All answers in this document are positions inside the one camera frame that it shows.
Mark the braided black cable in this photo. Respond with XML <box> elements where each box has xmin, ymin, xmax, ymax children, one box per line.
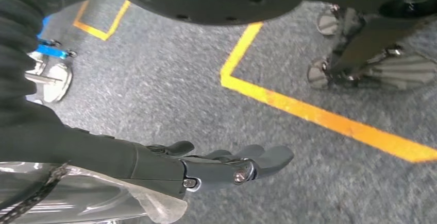
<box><xmin>0</xmin><ymin>163</ymin><xmax>69</xmax><ymax>224</ymax></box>

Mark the yellow floor tape square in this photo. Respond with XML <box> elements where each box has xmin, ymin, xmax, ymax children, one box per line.
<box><xmin>72</xmin><ymin>0</ymin><xmax>131</xmax><ymax>42</ymax></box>

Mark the chrome round stanchion base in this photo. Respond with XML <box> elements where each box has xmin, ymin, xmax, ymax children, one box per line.
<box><xmin>27</xmin><ymin>51</ymin><xmax>48</xmax><ymax>76</ymax></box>
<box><xmin>42</xmin><ymin>62</ymin><xmax>73</xmax><ymax>103</ymax></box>

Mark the glossy grey robot shell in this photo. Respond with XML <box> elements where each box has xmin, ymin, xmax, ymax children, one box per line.
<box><xmin>0</xmin><ymin>162</ymin><xmax>189</xmax><ymax>224</ymax></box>

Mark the blue metal shelf rack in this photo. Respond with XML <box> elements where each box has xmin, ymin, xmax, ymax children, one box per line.
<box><xmin>36</xmin><ymin>15</ymin><xmax>77</xmax><ymax>60</ymax></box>

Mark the black robot leg with foot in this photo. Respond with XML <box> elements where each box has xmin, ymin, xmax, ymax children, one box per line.
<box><xmin>306</xmin><ymin>0</ymin><xmax>437</xmax><ymax>91</ymax></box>

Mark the chrome stanchion post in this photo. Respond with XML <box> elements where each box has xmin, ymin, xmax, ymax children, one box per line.
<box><xmin>25</xmin><ymin>72</ymin><xmax>64</xmax><ymax>85</ymax></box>

